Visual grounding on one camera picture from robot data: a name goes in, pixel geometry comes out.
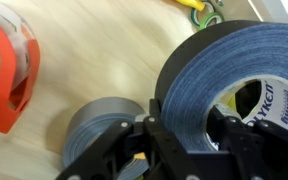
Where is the orange tape dispenser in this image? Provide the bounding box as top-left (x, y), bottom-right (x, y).
top-left (0, 2), bottom-right (40, 134)

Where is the large black tape roll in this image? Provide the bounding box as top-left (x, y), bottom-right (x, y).
top-left (155, 21), bottom-right (288, 151)

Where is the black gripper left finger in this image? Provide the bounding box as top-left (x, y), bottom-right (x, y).
top-left (144, 99), bottom-right (198, 180)

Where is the grey duct tape roll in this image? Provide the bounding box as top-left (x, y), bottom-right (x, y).
top-left (56, 97), bottom-right (149, 180)

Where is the green tape roll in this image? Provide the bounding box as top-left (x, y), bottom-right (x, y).
top-left (190, 1), bottom-right (224, 30)

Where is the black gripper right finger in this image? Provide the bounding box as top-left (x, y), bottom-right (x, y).
top-left (207, 105), bottom-right (271, 180)

